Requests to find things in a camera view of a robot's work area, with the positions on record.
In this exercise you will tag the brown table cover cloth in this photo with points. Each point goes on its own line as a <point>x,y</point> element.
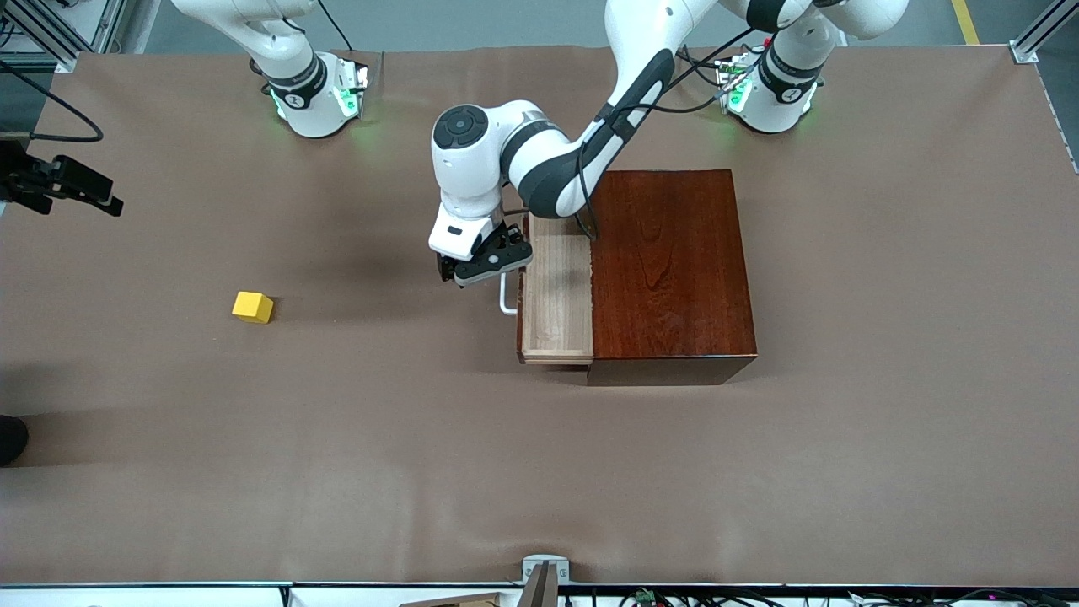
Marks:
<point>421,472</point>

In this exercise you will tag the grey metal bracket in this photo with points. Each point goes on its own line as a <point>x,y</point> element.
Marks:
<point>539,582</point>

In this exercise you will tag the brown cardboard piece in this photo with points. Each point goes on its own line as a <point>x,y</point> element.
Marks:
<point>455,601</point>

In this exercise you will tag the green connector plug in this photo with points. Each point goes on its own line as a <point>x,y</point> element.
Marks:
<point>646,596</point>

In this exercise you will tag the yellow block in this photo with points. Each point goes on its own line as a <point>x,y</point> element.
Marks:
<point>253,308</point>

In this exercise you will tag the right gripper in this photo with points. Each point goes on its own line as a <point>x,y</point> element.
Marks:
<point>25,182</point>

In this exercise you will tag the black round object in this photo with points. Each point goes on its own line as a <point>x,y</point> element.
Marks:
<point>10,440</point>

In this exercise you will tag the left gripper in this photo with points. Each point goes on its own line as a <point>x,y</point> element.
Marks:
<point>447,267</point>

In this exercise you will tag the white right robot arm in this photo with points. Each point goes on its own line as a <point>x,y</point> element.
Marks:
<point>312,110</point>

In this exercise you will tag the dark wooden cabinet box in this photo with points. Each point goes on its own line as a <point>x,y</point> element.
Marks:
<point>674,278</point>

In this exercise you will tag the aluminium frame profile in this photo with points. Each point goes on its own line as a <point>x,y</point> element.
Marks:
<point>66,59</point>
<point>1024,52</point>

